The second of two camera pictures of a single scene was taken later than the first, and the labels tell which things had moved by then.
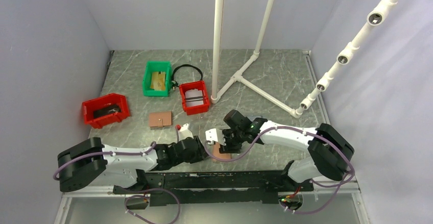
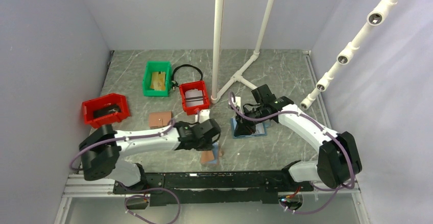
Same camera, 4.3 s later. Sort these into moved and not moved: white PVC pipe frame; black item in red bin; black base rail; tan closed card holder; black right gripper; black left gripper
Moved: black right gripper; black left gripper
Not moved: tan closed card holder; black item in red bin; black base rail; white PVC pipe frame
